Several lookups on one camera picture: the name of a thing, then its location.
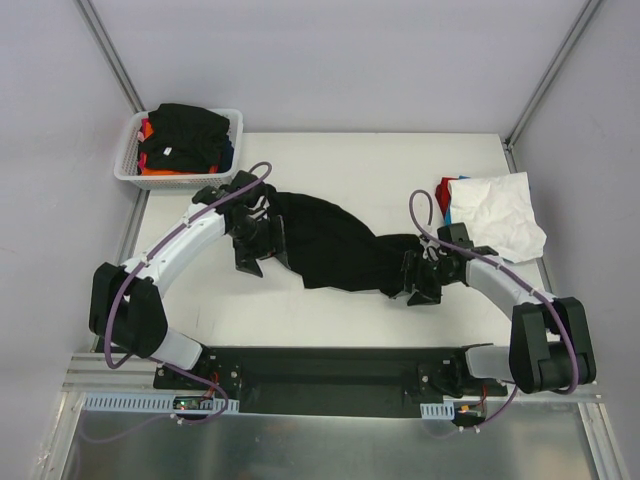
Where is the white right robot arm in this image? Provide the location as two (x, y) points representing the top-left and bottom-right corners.
(402, 223), (597, 395)

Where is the pink t shirt in basket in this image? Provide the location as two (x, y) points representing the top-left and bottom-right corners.
(137, 118), (149, 175)

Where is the white t shirt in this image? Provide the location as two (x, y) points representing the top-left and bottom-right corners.
(448, 172), (547, 264)

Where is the red t shirt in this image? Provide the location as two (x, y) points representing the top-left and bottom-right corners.
(435, 177), (455, 219)

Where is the orange t shirt in basket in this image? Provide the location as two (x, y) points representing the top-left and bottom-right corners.
(137, 119), (221, 176)

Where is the aluminium frame post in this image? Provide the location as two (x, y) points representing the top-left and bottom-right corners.
(72, 0), (147, 127)
(503, 0), (604, 151)

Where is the black t shirt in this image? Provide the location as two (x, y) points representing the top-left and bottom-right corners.
(267, 185), (423, 295)
(138, 103), (234, 176)

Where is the white cable duct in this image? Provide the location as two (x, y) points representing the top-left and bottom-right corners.
(84, 393), (240, 415)
(420, 401), (455, 421)

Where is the left white cable duct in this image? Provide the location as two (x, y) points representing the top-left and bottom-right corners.
(84, 393), (240, 415)

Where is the aluminium front rail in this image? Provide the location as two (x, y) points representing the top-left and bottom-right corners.
(62, 353), (605, 403)

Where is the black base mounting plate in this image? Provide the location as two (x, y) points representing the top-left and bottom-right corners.
(153, 347), (507, 418)

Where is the left aluminium frame post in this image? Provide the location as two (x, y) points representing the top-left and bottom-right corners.
(72, 0), (147, 127)

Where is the black t shirt in basket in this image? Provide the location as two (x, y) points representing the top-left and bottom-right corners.
(138, 103), (234, 176)

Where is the right aluminium frame post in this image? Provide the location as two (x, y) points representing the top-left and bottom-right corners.
(503, 0), (604, 151)

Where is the right white cable duct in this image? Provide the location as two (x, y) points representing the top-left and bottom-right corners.
(420, 401), (455, 421)

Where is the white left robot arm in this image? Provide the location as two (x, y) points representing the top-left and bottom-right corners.
(89, 171), (421, 389)

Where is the white plastic laundry basket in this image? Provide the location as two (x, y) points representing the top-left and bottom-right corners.
(113, 108), (244, 190)

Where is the dark blue t shirt in basket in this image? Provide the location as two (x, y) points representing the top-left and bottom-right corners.
(217, 135), (235, 173)

